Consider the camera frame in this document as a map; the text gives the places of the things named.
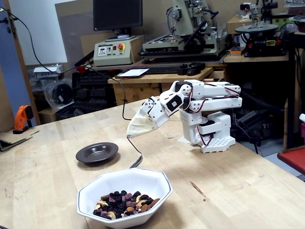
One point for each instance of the green box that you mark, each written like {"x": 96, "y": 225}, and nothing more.
{"x": 283, "y": 21}

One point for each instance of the bent metal spoon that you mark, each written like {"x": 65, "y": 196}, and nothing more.
{"x": 140, "y": 160}

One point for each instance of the brown round plate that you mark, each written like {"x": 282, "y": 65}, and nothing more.
{"x": 95, "y": 152}

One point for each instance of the flat cardboard pieces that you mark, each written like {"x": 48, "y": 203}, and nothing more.
{"x": 12, "y": 140}

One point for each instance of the red wooden chair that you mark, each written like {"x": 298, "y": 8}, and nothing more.
{"x": 294, "y": 157}

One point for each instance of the wooden side table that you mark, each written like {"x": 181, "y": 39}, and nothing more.
{"x": 238, "y": 59}

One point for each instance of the black plastic part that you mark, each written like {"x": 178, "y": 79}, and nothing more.
{"x": 190, "y": 69}

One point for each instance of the white octagonal bowl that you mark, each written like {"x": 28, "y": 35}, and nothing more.
{"x": 124, "y": 179}

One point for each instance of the nut and raisin mix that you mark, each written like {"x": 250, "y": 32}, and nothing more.
{"x": 119, "y": 202}

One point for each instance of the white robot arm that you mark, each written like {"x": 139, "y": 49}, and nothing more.
{"x": 214, "y": 95}

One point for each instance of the beige machine control box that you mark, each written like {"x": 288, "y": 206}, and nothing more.
{"x": 112, "y": 53}

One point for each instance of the wooden workbench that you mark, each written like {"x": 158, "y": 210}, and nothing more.
{"x": 133, "y": 88}

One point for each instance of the brown cardboard box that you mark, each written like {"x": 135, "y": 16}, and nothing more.
{"x": 234, "y": 25}

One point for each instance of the orange and black tool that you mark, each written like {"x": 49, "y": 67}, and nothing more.
{"x": 22, "y": 114}

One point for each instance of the cream masking tape wrap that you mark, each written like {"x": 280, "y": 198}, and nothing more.
{"x": 139, "y": 126}

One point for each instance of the black scroll saw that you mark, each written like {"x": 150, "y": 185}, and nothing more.
{"x": 262, "y": 44}

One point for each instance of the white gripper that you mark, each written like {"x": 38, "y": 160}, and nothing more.
{"x": 157, "y": 116}

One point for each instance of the beige CNC milling machine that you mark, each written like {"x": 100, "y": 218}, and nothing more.
{"x": 188, "y": 14}

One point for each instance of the blue door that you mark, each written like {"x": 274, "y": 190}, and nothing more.
{"x": 9, "y": 71}

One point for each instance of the black keyboard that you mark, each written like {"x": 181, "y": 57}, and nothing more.
{"x": 162, "y": 69}

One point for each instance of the white tape sheet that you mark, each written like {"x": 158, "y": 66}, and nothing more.
{"x": 183, "y": 139}

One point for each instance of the small white box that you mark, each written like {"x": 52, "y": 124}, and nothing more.
{"x": 45, "y": 71}

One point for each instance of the black plastic crate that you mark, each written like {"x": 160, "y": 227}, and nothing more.
{"x": 90, "y": 90}

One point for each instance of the black spool in plastic bag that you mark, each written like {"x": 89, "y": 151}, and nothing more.
{"x": 62, "y": 93}

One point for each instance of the large brown board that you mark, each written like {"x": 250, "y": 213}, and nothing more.
{"x": 71, "y": 35}

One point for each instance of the black computer monitor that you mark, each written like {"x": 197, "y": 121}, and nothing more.
{"x": 116, "y": 14}

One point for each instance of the white paper sheet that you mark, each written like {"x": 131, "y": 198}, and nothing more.
{"x": 132, "y": 72}

